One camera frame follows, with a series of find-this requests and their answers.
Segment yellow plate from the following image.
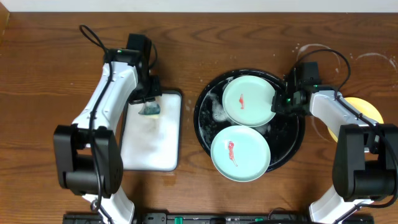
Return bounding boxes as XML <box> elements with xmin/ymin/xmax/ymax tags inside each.
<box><xmin>312</xmin><ymin>91</ymin><xmax>384</xmax><ymax>142</ymax></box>

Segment black rectangular foam tray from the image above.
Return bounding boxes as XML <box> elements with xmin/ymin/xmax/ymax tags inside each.
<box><xmin>120</xmin><ymin>90</ymin><xmax>182</xmax><ymax>172</ymax></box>

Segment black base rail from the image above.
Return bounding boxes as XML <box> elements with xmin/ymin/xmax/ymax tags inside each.
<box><xmin>62</xmin><ymin>213</ymin><xmax>312</xmax><ymax>224</ymax></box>

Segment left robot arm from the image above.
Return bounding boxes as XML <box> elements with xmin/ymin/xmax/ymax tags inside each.
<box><xmin>53</xmin><ymin>34</ymin><xmax>162</xmax><ymax>223</ymax></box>

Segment light green plate front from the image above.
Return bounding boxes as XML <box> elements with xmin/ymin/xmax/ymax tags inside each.
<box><xmin>210</xmin><ymin>126</ymin><xmax>271</xmax><ymax>182</ymax></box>

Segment light green plate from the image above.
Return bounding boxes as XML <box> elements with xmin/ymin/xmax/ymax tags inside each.
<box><xmin>222</xmin><ymin>75</ymin><xmax>275</xmax><ymax>127</ymax></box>
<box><xmin>210</xmin><ymin>126</ymin><xmax>271</xmax><ymax>182</ymax></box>

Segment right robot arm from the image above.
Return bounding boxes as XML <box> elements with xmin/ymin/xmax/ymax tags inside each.
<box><xmin>271</xmin><ymin>62</ymin><xmax>397</xmax><ymax>223</ymax></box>

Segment green yellow sponge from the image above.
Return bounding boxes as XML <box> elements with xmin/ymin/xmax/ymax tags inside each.
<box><xmin>138</xmin><ymin>101</ymin><xmax>160</xmax><ymax>119</ymax></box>

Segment round black tray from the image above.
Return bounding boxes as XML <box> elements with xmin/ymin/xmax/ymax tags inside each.
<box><xmin>193</xmin><ymin>69</ymin><xmax>305</xmax><ymax>172</ymax></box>

